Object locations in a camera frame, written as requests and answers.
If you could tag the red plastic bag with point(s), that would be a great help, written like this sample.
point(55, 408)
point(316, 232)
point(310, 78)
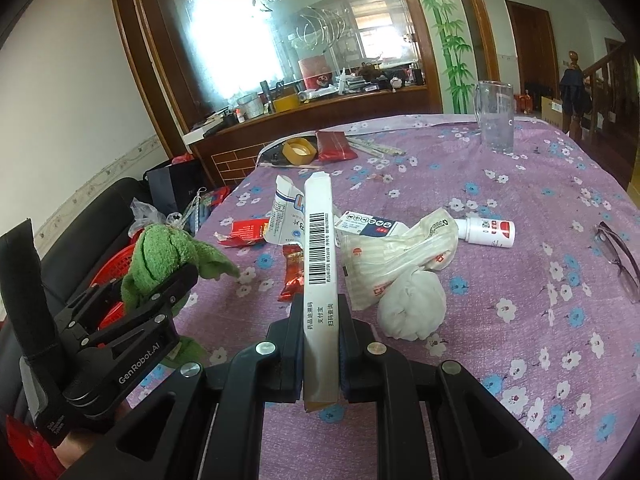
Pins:
point(182, 159)

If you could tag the black flat object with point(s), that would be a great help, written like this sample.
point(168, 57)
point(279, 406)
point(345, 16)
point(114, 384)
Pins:
point(270, 155)

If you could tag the cardboard box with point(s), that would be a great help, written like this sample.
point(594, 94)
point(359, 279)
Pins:
point(552, 110)

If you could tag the white flat box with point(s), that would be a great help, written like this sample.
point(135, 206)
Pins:
point(212, 131)

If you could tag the white round tin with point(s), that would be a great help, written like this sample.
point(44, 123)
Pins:
point(250, 107)

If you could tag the wooden stair railing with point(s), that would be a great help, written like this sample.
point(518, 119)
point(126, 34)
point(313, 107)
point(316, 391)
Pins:
point(612, 90)

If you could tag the black bottle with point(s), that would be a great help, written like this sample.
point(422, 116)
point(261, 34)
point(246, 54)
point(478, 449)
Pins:
point(265, 95)

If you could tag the torn white blue packet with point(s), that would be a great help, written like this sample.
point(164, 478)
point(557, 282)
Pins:
point(285, 210)

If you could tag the striped white plastic bag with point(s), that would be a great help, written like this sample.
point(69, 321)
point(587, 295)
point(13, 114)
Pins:
point(380, 260)

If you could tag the black sofa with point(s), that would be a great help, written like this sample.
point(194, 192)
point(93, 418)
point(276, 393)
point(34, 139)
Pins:
point(75, 240)

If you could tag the wooden cabinet with brick pattern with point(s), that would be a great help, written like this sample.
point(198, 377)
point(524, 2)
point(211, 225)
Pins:
point(240, 160)

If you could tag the dark framed eyeglasses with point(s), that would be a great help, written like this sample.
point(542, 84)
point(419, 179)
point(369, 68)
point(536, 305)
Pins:
point(621, 266)

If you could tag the teal patterned packet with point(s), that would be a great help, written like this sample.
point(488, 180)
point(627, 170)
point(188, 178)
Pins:
point(210, 205)

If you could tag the long white barcode box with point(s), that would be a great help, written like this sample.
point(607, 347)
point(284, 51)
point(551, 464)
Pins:
point(320, 285)

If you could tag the brown wooden door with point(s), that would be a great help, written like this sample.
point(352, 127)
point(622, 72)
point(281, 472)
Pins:
point(532, 45)

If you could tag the black shopping bag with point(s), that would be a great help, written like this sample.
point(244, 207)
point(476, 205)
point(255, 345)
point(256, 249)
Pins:
point(172, 185)

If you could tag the dark hanging jacket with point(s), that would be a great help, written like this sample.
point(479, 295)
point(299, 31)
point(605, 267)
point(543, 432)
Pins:
point(575, 90)

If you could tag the wrapped chopsticks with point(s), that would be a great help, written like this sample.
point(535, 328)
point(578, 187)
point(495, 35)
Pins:
point(372, 150)
point(375, 144)

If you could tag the thin wooden stick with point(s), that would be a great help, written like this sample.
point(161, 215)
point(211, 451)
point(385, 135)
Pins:
point(300, 165)

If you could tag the yellow tape roll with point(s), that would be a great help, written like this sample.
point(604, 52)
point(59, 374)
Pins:
point(290, 153)

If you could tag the red box with figure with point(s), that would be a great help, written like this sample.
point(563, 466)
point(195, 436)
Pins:
point(314, 72)

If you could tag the red snack wrapper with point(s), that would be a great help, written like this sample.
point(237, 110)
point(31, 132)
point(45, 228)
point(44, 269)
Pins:
point(292, 270)

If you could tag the red pouch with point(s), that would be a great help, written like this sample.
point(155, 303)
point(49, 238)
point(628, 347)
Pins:
point(335, 147)

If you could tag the white and dark medicine box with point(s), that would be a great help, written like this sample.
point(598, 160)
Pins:
point(365, 225)

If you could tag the white spray bottle red label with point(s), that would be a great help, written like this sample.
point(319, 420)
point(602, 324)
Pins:
point(490, 232)

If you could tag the clear glass mug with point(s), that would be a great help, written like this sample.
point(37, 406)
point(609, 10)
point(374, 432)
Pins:
point(495, 120)

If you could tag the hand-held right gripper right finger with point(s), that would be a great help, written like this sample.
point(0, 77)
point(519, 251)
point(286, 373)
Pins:
point(346, 360)

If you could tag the torn red packet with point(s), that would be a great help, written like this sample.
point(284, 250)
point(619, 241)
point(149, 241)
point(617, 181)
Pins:
point(247, 230)

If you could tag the red plastic basket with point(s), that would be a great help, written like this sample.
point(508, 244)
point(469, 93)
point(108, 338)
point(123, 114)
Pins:
point(112, 265)

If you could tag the green bamboo wall decal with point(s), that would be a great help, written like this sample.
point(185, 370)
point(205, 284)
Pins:
point(440, 20)

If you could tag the wooden framed glass partition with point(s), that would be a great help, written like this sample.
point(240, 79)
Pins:
point(225, 35)

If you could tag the person's left forearm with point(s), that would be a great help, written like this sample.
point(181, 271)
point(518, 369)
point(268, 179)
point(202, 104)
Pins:
point(30, 452)

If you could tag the white tissue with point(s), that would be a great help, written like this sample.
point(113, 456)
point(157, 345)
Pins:
point(412, 305)

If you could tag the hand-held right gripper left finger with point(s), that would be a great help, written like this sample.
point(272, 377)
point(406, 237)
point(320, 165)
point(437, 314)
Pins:
point(296, 360)

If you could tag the clear plastic bag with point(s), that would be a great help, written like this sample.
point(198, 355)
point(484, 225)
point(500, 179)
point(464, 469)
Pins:
point(145, 212)

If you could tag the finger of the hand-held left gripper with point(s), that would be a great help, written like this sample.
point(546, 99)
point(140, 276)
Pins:
point(167, 286)
point(145, 327)

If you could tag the yellow box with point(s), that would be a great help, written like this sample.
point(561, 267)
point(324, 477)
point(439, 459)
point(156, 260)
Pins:
point(286, 104)

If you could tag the green cloth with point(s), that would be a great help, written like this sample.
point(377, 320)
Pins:
point(155, 255)

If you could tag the purple floral tablecloth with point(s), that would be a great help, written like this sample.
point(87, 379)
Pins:
point(500, 285)

